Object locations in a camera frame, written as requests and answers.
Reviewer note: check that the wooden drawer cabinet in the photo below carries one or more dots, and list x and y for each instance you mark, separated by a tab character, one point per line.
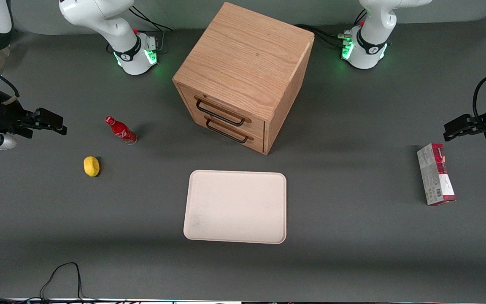
247	63

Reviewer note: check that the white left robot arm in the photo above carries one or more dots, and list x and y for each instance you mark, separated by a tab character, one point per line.
371	38

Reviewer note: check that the beige plastic tray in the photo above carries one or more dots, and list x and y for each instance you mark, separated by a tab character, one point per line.
236	207

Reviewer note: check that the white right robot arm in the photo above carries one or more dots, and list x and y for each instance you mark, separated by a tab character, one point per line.
99	17

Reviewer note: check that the red coke bottle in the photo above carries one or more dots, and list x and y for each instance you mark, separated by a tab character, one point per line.
121	131

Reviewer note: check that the red white carton box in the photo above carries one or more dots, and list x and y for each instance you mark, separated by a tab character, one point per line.
436	174

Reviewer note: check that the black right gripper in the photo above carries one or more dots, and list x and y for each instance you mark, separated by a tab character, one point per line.
4	116

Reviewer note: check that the yellow lemon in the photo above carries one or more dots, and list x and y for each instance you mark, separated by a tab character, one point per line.
91	166

